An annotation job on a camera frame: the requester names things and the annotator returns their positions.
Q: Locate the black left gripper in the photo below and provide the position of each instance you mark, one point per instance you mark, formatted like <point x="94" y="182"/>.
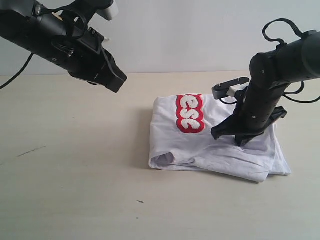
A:
<point x="91" y="62"/>

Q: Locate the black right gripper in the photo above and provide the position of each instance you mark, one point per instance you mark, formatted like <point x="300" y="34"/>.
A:
<point x="255" y="111"/>

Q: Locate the white t-shirt red lettering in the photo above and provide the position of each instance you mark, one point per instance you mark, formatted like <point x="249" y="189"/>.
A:
<point x="181" y="140"/>

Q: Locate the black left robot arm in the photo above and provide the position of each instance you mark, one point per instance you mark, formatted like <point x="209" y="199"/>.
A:
<point x="32" y="26"/>

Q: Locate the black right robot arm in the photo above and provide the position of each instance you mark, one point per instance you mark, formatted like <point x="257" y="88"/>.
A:
<point x="291" y="63"/>

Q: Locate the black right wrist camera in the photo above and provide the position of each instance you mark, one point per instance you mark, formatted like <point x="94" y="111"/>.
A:
<point x="230" y="88"/>

